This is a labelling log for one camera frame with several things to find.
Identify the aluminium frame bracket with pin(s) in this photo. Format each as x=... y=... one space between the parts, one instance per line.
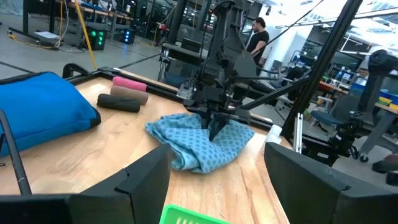
x=298 y=133

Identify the blue patterned cloth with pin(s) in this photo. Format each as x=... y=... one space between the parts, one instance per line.
x=192 y=146

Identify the blue padded pouch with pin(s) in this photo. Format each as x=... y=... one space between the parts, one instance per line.
x=43 y=109

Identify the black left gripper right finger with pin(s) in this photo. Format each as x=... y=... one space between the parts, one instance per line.
x=311 y=199

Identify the computer with blue lights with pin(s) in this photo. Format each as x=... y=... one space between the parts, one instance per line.
x=128 y=36

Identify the blue office chair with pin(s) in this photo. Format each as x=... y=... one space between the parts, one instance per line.
x=325 y=118

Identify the computer with green lights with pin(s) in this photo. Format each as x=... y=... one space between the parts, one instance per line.
x=96 y=38

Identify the green plastic basket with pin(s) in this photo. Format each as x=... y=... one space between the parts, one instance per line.
x=183 y=216

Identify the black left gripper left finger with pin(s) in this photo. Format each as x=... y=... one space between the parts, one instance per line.
x=140 y=193

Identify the person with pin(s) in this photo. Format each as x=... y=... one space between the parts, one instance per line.
x=258 y=40

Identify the pink bandage roll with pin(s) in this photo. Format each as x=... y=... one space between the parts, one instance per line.
x=129 y=84

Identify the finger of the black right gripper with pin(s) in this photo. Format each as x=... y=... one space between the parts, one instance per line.
x=219 y=124
x=206 y=119

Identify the black bandage roll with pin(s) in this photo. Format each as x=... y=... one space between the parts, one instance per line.
x=118 y=103

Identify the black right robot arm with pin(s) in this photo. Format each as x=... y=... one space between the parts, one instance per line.
x=228 y=28

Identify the brown bandage roll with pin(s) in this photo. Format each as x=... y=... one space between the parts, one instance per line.
x=130 y=94

